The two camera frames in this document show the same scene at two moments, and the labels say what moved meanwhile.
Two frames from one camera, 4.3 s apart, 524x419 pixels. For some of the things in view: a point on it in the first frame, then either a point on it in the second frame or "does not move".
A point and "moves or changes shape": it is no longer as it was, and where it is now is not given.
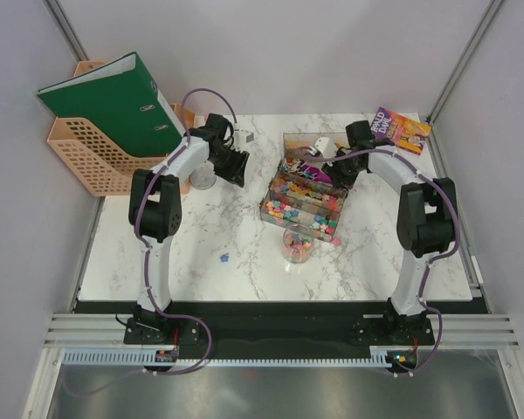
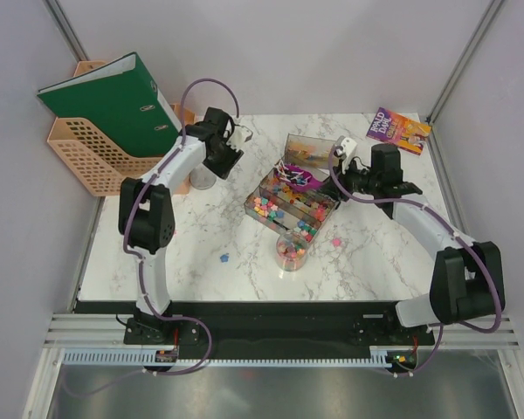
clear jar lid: x=203 y=179 does not move
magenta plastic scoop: x=318 y=174 -> x=299 y=178
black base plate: x=282 y=327 does not move
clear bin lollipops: x=316 y=171 -> x=284 y=185
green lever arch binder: x=123 y=100 does not move
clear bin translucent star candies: x=308 y=190 moves or changes shape
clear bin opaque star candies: x=324 y=223 moves or changes shape
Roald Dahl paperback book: x=405 y=133 does not move
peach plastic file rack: x=104 y=166 does not move
